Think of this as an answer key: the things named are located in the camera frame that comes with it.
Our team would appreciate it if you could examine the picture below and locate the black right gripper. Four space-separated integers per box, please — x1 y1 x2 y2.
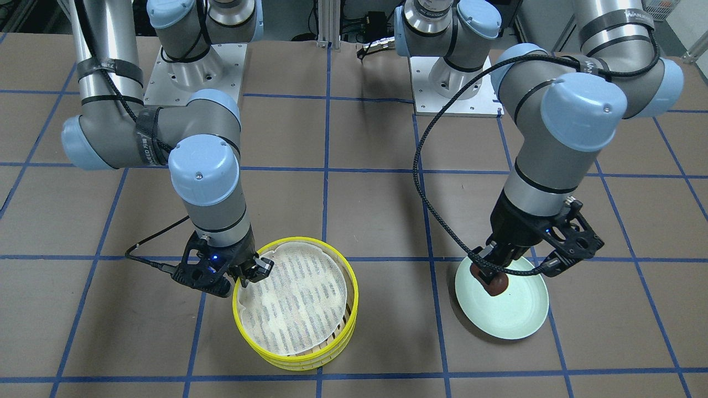
170 229 275 298

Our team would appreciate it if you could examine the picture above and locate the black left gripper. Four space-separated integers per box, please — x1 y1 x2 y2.
469 193 605 285

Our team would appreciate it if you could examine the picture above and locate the brown steamed bun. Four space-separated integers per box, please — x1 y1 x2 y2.
470 263 509 297

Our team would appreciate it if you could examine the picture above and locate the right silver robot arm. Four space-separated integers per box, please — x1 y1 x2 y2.
61 1 275 297

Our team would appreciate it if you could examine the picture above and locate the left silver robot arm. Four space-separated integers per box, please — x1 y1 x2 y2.
394 1 684 296

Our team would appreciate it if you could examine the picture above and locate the light green plate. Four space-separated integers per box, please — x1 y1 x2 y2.
454 259 549 339

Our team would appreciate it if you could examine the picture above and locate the black braided cable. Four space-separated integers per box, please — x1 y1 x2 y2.
413 28 662 277

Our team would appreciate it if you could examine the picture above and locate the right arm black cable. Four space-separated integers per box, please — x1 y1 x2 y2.
125 216 191 271

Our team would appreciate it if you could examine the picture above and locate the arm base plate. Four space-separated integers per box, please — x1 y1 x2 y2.
409 56 503 118
144 44 248 107

